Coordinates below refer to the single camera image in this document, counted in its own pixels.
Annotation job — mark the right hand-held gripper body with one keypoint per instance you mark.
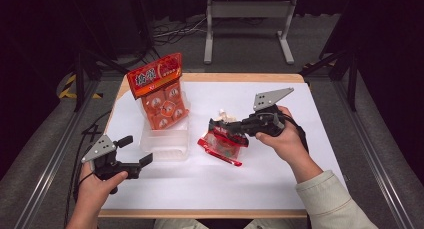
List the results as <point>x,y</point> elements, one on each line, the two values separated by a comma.
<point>266,120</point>

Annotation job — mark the beige spout pouch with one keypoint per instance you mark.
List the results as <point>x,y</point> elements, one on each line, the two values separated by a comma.
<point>225,115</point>

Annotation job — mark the white table sheet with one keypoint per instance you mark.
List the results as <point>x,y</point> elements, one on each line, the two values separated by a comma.
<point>233,189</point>

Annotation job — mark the clear plastic container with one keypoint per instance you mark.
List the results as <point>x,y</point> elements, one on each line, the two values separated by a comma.
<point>165,144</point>

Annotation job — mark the large orange snack packet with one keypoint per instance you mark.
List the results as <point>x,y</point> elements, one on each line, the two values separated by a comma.
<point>156,89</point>

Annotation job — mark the black tripod stand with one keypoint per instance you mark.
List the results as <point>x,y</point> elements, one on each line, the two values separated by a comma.
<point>351,75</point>
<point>80,75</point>

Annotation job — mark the yellow black hazard tape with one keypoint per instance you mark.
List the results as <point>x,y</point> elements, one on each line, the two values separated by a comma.
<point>68,85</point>

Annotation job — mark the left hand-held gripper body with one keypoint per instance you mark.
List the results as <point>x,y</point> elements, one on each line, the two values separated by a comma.
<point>108,164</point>

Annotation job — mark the person's left hand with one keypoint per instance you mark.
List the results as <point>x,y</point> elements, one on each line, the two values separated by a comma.
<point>96,185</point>

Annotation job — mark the person's right hand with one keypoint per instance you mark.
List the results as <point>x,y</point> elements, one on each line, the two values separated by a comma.
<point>288,142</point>

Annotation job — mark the small red black snack packet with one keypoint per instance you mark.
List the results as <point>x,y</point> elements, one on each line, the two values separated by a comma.
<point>221,145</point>

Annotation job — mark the aluminium floor rail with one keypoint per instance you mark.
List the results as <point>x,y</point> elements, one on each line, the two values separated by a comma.
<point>376,162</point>
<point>50,165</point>

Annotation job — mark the grey metal stand frame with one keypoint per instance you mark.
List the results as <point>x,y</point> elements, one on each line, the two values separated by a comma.
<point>250,9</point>

